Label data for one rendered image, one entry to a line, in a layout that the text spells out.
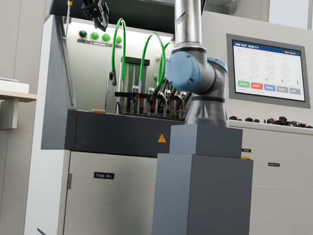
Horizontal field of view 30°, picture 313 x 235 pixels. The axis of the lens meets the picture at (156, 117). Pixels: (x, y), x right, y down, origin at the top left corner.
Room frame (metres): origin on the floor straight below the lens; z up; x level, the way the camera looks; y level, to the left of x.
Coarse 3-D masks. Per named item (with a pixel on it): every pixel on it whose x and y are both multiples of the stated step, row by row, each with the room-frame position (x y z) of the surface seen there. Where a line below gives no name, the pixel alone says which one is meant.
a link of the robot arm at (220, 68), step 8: (216, 64) 1.91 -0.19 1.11; (224, 64) 1.93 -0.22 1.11; (216, 72) 1.89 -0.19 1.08; (224, 72) 1.93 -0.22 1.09; (216, 80) 1.89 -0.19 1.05; (224, 80) 1.93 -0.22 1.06; (216, 88) 1.91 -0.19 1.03; (224, 88) 1.94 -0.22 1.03; (192, 96) 1.95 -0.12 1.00; (200, 96) 1.92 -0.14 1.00; (208, 96) 1.91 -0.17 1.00; (216, 96) 1.91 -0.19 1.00; (224, 96) 1.94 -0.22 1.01
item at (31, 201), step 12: (48, 24) 2.90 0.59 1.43; (48, 36) 2.86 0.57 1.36; (48, 48) 2.83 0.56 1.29; (48, 60) 2.80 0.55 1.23; (36, 108) 3.03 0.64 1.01; (36, 120) 3.00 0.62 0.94; (36, 132) 2.96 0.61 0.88; (36, 144) 2.93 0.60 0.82; (36, 156) 2.89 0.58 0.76; (36, 168) 2.86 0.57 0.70; (36, 180) 2.82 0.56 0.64
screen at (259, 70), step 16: (240, 48) 2.86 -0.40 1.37; (256, 48) 2.90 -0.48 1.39; (272, 48) 2.93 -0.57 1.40; (288, 48) 2.97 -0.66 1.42; (304, 48) 3.01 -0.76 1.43; (240, 64) 2.84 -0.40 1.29; (256, 64) 2.87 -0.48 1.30; (272, 64) 2.91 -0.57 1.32; (288, 64) 2.95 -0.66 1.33; (304, 64) 2.98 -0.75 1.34; (240, 80) 2.82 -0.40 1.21; (256, 80) 2.85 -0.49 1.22; (272, 80) 2.89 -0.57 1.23; (288, 80) 2.92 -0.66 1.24; (304, 80) 2.96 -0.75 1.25; (240, 96) 2.80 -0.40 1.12; (256, 96) 2.83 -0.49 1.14; (272, 96) 2.87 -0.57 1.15; (288, 96) 2.90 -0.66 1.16; (304, 96) 2.94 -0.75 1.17
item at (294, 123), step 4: (264, 120) 2.73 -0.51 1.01; (268, 120) 2.73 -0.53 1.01; (272, 120) 2.67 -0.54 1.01; (276, 120) 2.70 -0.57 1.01; (280, 120) 2.70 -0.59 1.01; (284, 120) 2.71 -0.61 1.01; (276, 124) 2.68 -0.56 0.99; (280, 124) 2.73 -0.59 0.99; (284, 124) 2.72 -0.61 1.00; (288, 124) 2.69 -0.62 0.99; (292, 124) 2.71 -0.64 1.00; (296, 124) 2.74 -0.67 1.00; (300, 124) 2.75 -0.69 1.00; (304, 124) 2.76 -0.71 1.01; (308, 128) 2.72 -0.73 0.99; (312, 128) 2.72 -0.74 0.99
